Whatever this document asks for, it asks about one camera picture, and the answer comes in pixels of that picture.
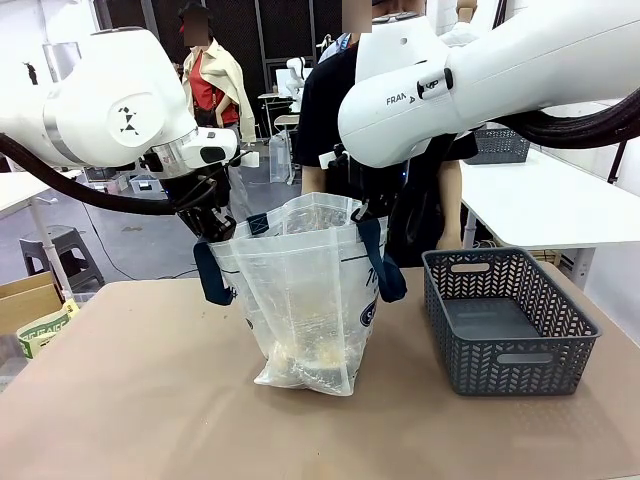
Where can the clear plastic stand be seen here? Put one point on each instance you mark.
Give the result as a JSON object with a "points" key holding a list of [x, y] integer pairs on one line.
{"points": [[280, 157]]}

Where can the brown cardboard box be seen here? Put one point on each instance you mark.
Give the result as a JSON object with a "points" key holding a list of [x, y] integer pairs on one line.
{"points": [[25, 302]]}

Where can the person in cream jacket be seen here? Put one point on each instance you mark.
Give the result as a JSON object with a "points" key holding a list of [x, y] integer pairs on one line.
{"points": [[215, 85]]}

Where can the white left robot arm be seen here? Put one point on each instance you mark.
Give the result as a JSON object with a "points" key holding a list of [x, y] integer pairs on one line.
{"points": [[100, 100]]}

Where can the beige item inside bag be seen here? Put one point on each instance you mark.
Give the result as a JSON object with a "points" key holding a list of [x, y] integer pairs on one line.
{"points": [[330, 356]]}

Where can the small white background robot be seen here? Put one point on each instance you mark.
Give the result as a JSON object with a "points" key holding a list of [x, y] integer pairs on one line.
{"points": [[296, 75]]}

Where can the person in black shirt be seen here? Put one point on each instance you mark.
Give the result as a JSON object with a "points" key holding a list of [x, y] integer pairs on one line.
{"points": [[325, 110]]}

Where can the person in blue shirt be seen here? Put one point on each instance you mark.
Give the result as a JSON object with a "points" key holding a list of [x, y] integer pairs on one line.
{"points": [[335, 47]]}

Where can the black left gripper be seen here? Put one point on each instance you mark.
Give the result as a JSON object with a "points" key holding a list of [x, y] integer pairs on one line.
{"points": [[197, 200]]}

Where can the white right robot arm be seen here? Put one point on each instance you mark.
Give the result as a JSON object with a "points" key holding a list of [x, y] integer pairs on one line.
{"points": [[500, 65]]}

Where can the background desk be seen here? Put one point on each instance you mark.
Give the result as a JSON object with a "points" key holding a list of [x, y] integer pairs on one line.
{"points": [[280, 107]]}

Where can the person right forearm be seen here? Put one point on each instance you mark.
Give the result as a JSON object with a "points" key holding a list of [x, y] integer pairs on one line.
{"points": [[311, 182]]}

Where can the grey woven plastic basket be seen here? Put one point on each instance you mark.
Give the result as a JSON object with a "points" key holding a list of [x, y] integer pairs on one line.
{"points": [[500, 146], [505, 325]]}

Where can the white storage bin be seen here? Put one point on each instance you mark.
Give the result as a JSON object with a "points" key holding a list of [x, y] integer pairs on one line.
{"points": [[145, 185]]}

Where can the person left hand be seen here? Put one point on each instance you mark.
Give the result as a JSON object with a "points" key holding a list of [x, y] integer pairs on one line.
{"points": [[446, 242]]}

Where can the small white side table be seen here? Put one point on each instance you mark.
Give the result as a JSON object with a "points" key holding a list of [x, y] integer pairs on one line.
{"points": [[25, 190]]}

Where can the grey plastic step stool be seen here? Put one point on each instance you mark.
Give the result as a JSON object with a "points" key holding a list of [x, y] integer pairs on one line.
{"points": [[65, 250]]}

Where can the white sack green print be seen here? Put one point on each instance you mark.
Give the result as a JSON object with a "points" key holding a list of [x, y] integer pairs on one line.
{"points": [[45, 330]]}

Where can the large white side table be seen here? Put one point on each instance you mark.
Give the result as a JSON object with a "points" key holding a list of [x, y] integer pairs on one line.
{"points": [[540, 210]]}

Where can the person left forearm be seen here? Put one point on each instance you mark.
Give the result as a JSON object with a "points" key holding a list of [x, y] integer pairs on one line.
{"points": [[450, 200]]}

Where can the black tripod leg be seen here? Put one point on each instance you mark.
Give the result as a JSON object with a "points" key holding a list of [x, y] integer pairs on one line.
{"points": [[620, 145]]}

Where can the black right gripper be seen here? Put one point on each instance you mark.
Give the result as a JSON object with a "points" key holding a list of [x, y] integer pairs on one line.
{"points": [[372, 182]]}

